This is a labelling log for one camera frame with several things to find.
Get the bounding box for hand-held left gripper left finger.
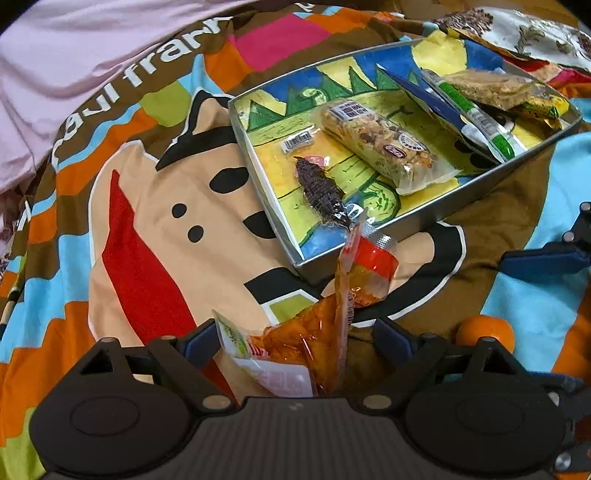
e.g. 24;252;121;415
69;320;238;411

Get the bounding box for small clear snack packet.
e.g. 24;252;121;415
281;130;315;154

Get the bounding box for golden brown snack packet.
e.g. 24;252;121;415
441;69;559;112

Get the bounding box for pale green white packet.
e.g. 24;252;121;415
211;308;317;398

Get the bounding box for pink sheet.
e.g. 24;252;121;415
0;0;245;195

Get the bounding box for red topped orange packet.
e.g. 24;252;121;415
339;222;400;324

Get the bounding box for clear granola bar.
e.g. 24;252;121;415
320;98;460;195

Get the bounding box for floral patterned quilt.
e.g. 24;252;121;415
431;6;591;88

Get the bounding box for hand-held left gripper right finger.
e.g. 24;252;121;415
360;318;532;411

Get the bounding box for colourful printed blanket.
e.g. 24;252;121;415
0;0;591;480

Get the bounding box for white green snack packet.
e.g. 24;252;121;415
421;69;529;163

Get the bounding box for dinosaur print tin tray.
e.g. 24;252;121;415
228;34;583;282

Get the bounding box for blue white sachet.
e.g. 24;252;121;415
376;65;504;166

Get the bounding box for dark brown snack packet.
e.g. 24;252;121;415
294;156;352;228

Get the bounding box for orange snack packet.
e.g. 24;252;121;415
249;295;354;395

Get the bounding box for orange tangerine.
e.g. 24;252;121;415
456;315;516;355

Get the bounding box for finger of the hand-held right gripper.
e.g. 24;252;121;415
501;202;591;283
536;373;591;472

